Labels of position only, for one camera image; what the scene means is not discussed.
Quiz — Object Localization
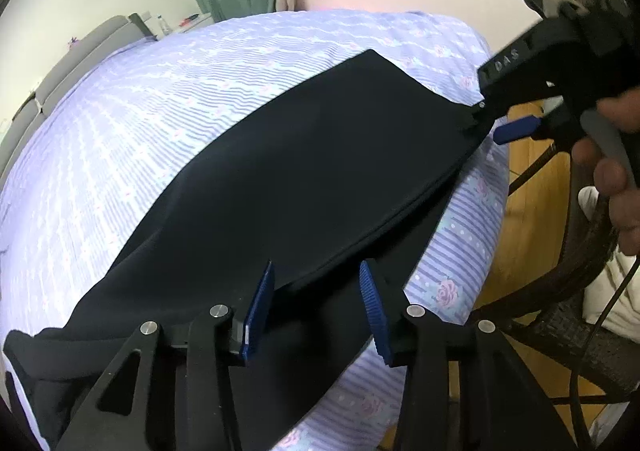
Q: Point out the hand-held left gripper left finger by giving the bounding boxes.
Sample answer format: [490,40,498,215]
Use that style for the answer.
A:
[55,259,276,451]

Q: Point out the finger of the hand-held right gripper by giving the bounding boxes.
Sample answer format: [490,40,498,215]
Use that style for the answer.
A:
[492,115,546,146]
[462,98,501,134]

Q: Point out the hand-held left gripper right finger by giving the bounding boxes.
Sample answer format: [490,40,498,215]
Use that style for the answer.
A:
[359,259,571,451]

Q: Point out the black pants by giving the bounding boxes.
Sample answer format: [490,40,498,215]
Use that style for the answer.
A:
[2,49,493,451]

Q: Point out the person's right hand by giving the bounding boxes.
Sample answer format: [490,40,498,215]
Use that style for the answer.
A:
[570,88,640,258]

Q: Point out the dark wicker chair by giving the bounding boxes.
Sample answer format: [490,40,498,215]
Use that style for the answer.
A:
[470,0,640,451]

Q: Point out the white cloth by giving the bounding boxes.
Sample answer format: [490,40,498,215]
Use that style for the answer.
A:
[577,185,640,348]

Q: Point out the purple floral bed sheet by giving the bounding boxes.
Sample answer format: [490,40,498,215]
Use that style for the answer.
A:
[0,8,508,451]

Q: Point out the white nightstand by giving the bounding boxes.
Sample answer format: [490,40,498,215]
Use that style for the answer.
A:
[145,11,217,40]

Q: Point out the grey bed headboard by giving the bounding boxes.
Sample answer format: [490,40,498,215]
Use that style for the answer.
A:
[0,13,153,182]

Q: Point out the black cable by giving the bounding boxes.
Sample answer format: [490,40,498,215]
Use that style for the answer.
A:
[569,251,640,451]

